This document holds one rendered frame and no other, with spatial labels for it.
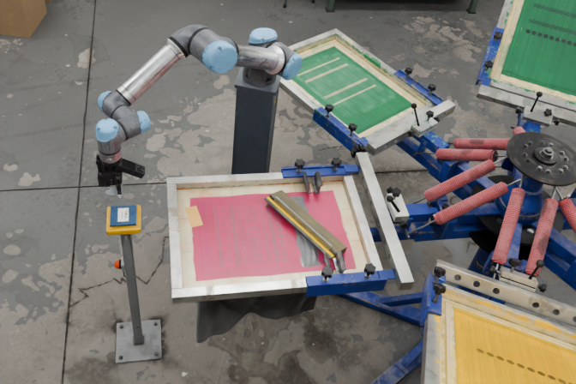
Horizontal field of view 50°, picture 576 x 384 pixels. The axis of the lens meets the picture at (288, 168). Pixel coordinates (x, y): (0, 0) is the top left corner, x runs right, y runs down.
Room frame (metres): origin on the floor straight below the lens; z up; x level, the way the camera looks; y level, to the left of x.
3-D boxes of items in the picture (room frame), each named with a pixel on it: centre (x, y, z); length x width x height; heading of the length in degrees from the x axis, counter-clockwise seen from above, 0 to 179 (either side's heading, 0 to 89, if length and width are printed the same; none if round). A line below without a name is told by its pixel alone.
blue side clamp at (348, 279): (1.37, -0.27, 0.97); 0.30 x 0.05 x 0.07; 106
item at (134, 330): (1.54, 0.61, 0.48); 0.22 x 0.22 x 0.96; 16
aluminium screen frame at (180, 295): (1.58, 0.03, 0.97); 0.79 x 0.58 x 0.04; 106
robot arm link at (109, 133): (1.54, 0.63, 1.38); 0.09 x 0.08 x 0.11; 139
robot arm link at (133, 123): (1.62, 0.57, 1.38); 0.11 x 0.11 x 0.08; 49
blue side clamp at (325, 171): (1.91, -0.12, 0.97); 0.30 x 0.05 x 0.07; 106
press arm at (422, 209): (1.73, -0.51, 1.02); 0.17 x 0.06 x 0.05; 106
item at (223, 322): (1.36, 0.03, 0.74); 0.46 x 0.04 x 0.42; 106
